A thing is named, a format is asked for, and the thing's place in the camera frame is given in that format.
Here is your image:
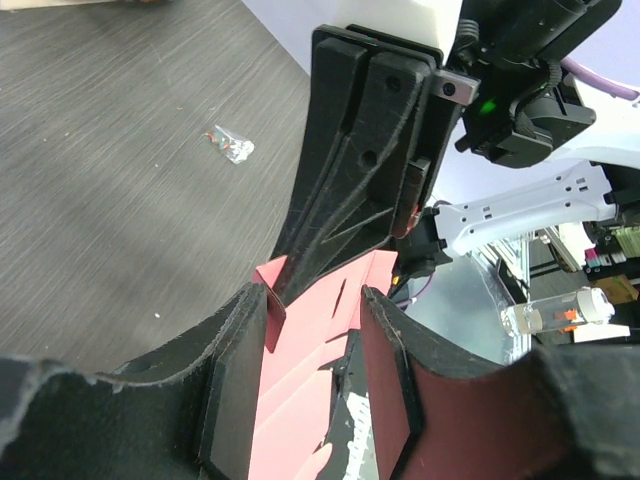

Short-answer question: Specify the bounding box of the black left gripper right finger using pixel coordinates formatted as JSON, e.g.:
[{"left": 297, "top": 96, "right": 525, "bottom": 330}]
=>
[{"left": 361, "top": 287, "right": 639, "bottom": 479}]

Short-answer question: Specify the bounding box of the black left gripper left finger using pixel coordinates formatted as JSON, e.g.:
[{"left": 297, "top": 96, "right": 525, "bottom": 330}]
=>
[{"left": 1, "top": 283, "right": 276, "bottom": 479}]

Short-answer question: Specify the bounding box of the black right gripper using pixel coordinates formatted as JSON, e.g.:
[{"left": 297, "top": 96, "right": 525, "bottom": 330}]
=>
[{"left": 273, "top": 0, "right": 479, "bottom": 305}]

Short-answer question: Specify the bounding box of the pink paper box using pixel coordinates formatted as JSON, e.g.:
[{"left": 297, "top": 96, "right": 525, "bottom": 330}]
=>
[{"left": 248, "top": 250, "right": 396, "bottom": 480}]

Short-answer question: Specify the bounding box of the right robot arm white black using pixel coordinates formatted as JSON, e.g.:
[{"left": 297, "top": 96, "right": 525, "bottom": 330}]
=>
[{"left": 273, "top": 1, "right": 620, "bottom": 303}]

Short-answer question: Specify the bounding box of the clear plastic tube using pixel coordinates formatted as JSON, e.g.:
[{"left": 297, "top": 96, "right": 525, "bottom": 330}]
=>
[{"left": 500, "top": 287, "right": 615, "bottom": 336}]

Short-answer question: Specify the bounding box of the clear plastic wrapper scrap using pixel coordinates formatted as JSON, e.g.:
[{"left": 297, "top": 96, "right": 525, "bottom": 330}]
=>
[{"left": 204, "top": 125, "right": 255, "bottom": 165}]

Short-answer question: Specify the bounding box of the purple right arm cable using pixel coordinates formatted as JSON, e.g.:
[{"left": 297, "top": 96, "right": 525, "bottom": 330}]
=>
[{"left": 562, "top": 54, "right": 640, "bottom": 101}]

